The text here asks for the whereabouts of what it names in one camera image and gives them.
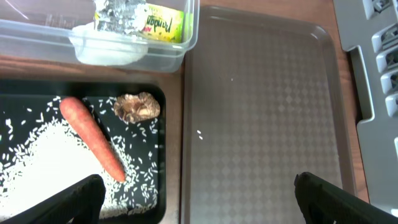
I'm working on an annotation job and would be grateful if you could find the grey dishwasher rack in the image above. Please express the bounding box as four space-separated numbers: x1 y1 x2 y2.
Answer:
333 0 397 216

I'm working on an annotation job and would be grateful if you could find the white napkin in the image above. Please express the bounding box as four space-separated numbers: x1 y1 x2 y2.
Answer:
69 22 148 66

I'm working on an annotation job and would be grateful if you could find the white rice pile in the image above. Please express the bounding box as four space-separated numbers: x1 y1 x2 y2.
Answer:
0 96 159 220

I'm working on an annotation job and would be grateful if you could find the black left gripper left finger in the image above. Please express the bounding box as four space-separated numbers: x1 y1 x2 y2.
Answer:
4 174 106 224

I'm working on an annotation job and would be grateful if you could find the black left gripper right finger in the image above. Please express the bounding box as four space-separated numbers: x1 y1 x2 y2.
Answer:
294 172 397 224

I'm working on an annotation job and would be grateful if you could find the orange carrot piece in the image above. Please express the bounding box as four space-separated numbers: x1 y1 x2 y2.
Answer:
60 97 126 182

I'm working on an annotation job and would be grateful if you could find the brown food scrap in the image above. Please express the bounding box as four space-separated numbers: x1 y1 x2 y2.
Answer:
113 92 160 123

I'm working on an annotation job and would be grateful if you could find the clear plastic bin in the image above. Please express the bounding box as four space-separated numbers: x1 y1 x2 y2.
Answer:
1 0 200 72

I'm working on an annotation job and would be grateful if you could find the yellow snack wrapper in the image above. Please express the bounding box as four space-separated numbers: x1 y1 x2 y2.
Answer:
139 4 184 43

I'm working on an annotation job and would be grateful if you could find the aluminium foil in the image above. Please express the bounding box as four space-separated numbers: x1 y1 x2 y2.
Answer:
94 0 149 35

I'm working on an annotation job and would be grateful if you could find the black tray bin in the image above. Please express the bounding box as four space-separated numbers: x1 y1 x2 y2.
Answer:
1 80 165 223

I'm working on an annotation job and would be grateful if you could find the brown serving tray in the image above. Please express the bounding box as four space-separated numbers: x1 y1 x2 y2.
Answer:
181 6 356 224

